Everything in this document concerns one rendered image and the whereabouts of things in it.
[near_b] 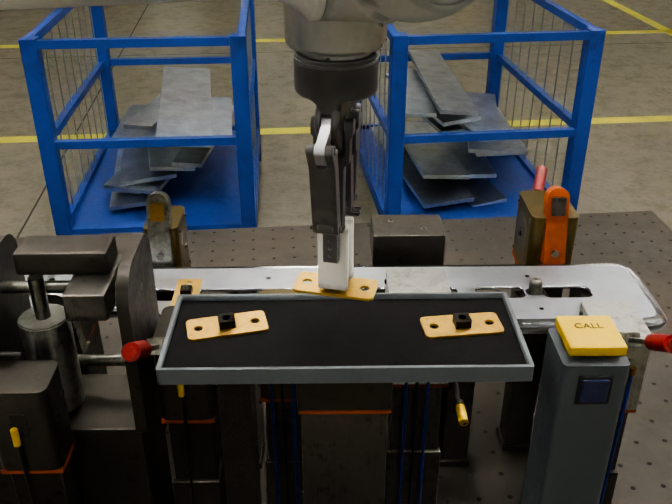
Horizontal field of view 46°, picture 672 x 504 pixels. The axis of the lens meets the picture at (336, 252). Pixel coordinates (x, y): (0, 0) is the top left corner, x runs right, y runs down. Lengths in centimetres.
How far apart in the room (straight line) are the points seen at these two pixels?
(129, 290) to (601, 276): 74
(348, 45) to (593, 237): 150
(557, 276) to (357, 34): 72
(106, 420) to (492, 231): 127
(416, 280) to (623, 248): 111
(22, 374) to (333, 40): 53
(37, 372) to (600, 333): 62
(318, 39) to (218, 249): 134
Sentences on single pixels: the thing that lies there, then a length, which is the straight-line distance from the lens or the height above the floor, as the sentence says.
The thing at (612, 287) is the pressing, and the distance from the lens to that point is 128.
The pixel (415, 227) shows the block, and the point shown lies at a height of 103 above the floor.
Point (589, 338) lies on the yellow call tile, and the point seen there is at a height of 116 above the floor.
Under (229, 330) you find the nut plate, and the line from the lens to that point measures 83.
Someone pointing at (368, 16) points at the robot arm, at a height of 153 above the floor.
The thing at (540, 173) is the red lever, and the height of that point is 107.
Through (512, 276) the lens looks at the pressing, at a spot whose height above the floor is 100.
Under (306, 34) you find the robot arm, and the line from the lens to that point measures 67.
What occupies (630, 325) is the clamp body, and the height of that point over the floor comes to 106.
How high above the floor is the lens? 163
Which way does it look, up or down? 29 degrees down
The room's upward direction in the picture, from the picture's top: straight up
